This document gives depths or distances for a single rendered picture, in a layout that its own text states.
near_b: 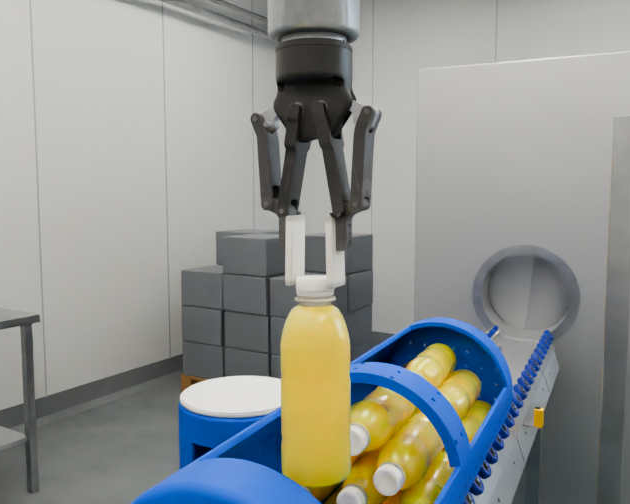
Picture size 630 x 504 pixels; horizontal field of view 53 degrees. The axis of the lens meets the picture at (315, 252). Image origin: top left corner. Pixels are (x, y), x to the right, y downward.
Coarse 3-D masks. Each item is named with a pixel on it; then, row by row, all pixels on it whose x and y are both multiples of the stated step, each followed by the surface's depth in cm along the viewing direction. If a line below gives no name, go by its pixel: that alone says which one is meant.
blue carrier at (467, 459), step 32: (448, 320) 133; (384, 352) 137; (416, 352) 139; (480, 352) 133; (352, 384) 124; (384, 384) 93; (416, 384) 94; (448, 416) 92; (224, 448) 71; (256, 448) 91; (448, 448) 90; (480, 448) 101; (192, 480) 60; (224, 480) 59; (256, 480) 60; (288, 480) 61; (448, 480) 85
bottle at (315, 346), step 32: (288, 320) 63; (320, 320) 61; (288, 352) 62; (320, 352) 61; (288, 384) 62; (320, 384) 61; (288, 416) 62; (320, 416) 61; (288, 448) 63; (320, 448) 61; (320, 480) 61
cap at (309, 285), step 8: (296, 280) 63; (304, 280) 62; (312, 280) 62; (320, 280) 62; (296, 288) 63; (304, 288) 62; (312, 288) 62; (320, 288) 62; (312, 296) 62; (320, 296) 62
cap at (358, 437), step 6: (354, 426) 89; (354, 432) 88; (360, 432) 88; (354, 438) 88; (360, 438) 88; (366, 438) 89; (354, 444) 88; (360, 444) 88; (366, 444) 89; (354, 450) 88; (360, 450) 88
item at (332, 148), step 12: (312, 108) 60; (324, 108) 60; (324, 120) 60; (324, 132) 60; (324, 144) 60; (336, 144) 61; (324, 156) 61; (336, 156) 61; (336, 168) 61; (336, 180) 61; (348, 180) 63; (336, 192) 61; (348, 192) 62; (336, 204) 61; (336, 216) 60
